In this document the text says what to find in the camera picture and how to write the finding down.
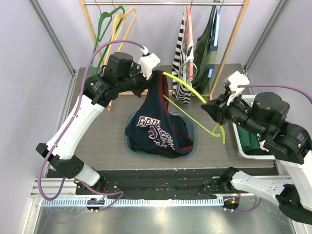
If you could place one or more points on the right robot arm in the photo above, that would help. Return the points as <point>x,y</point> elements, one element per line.
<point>290,144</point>

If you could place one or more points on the striped black white tank top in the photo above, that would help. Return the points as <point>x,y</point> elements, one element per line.
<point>181,93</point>

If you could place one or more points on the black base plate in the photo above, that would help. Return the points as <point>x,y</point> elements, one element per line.
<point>158,184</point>

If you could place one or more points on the olive green tank top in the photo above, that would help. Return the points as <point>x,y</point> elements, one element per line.
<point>201,82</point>

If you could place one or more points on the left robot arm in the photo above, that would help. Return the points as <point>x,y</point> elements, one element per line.
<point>120,74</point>

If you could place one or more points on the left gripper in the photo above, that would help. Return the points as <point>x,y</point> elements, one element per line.
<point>146,84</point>

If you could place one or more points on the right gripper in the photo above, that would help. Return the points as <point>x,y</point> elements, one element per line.
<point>221,111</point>

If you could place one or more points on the white slotted cable duct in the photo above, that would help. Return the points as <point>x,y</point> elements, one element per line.
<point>99,202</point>

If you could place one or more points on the wooden clothes rack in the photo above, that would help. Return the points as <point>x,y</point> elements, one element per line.
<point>243,7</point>

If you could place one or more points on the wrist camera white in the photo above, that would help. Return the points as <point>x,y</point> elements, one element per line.
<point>148,62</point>
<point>231,84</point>

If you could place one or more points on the white plastic basket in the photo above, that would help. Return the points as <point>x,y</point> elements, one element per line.
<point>242,154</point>

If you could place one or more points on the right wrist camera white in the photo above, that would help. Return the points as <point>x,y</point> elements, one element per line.
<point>231,84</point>

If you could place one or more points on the pink hanger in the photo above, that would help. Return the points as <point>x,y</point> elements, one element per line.
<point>189,59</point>

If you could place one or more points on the light blue hanger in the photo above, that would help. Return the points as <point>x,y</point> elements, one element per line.
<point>214,36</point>

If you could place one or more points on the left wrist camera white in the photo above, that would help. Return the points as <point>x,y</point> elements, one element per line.
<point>148,62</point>

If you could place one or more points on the navy maroon tank top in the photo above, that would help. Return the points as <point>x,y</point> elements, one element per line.
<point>156,103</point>

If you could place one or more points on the blue plastic tub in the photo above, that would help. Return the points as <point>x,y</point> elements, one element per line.
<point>192,133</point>

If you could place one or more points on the folded green garment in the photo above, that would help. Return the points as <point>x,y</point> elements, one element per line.
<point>249,143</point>

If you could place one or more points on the orange yellow hanger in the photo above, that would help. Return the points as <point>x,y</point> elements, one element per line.
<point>120,22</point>

